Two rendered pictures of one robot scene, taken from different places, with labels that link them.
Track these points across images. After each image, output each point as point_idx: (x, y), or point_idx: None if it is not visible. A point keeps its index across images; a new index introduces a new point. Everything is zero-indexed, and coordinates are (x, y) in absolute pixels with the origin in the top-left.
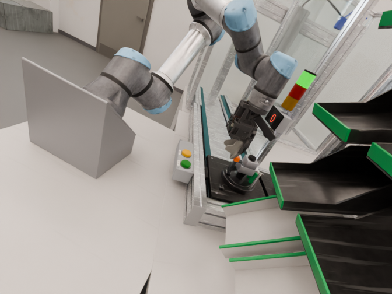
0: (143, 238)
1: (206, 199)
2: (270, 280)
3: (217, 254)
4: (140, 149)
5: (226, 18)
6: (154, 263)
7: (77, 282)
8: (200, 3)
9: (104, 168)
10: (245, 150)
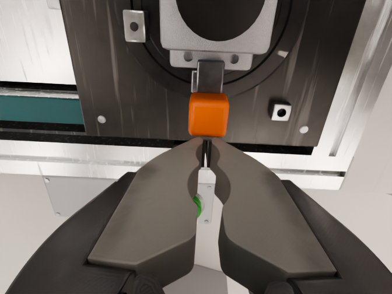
0: (332, 207)
1: (321, 155)
2: None
3: (391, 74)
4: None
5: None
6: (377, 190)
7: (375, 255)
8: None
9: (211, 279)
10: (349, 231)
